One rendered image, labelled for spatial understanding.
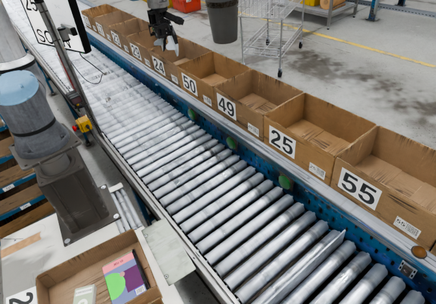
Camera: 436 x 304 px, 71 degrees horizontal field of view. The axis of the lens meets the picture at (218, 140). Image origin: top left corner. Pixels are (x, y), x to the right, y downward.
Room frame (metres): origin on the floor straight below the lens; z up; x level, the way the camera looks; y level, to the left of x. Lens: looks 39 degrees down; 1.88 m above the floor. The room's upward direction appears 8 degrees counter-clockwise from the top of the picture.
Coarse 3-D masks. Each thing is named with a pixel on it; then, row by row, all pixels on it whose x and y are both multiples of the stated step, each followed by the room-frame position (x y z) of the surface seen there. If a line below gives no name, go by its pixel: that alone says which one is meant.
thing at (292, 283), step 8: (344, 232) 0.65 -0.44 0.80; (336, 240) 0.63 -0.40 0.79; (328, 248) 0.60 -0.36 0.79; (320, 256) 0.57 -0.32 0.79; (312, 264) 0.55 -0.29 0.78; (304, 272) 0.53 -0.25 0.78; (296, 280) 0.50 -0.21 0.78; (280, 288) 0.47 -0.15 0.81; (288, 288) 0.48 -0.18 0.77; (272, 296) 0.45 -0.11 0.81; (280, 296) 0.46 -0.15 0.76
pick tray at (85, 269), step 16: (112, 240) 0.73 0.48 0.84; (128, 240) 0.75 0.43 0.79; (80, 256) 0.68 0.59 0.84; (96, 256) 0.69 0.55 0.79; (112, 256) 0.71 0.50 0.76; (144, 256) 0.69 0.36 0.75; (48, 272) 0.62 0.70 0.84; (64, 272) 0.64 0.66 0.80; (80, 272) 0.65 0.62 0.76; (96, 272) 0.65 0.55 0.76; (48, 288) 0.60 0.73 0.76; (64, 288) 0.60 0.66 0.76
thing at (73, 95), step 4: (68, 92) 1.58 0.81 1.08; (72, 92) 1.56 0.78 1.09; (76, 92) 1.56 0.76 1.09; (68, 96) 1.53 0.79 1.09; (72, 96) 1.52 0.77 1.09; (76, 96) 1.51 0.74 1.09; (80, 96) 1.52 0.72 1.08; (68, 100) 1.56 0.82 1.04; (72, 100) 1.49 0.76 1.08; (76, 100) 1.50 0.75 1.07; (80, 100) 1.51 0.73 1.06; (72, 104) 1.49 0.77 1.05; (76, 104) 1.54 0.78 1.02; (80, 104) 1.56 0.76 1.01; (76, 108) 1.53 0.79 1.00
